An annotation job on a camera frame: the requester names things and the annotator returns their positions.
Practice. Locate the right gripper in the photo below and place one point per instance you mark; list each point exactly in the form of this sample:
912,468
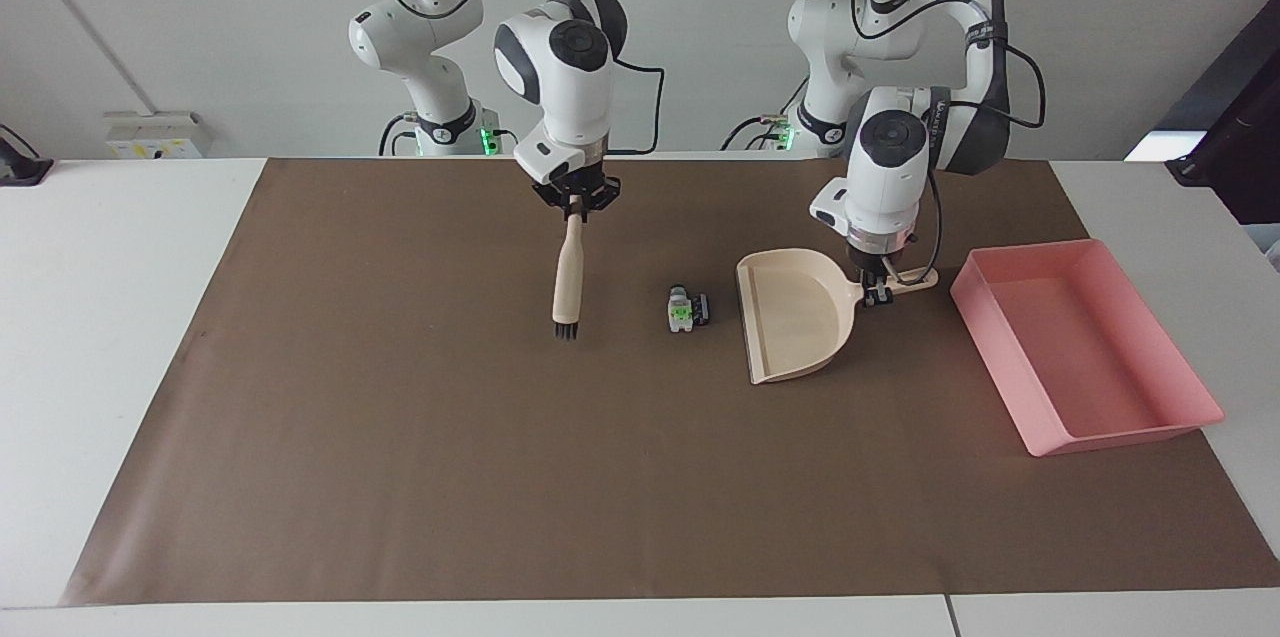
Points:
577,179

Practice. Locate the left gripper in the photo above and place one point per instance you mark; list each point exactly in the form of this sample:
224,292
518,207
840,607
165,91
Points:
879,256

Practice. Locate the beige plastic dustpan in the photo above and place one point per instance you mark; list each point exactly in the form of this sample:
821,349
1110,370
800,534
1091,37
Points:
795,317

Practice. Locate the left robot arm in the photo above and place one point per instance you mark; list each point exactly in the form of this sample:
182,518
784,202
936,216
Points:
890,187

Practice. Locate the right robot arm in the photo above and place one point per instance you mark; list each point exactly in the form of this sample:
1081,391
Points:
560,107

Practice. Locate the pink plastic bin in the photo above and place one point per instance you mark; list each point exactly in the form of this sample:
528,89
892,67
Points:
1085,357

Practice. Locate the small green grey toy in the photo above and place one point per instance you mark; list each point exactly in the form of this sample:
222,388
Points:
684,309

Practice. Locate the black stand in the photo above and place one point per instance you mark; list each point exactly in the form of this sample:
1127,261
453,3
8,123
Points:
1235,137
22,167

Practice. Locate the white wall socket box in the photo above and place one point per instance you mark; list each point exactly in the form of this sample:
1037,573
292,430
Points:
155,135

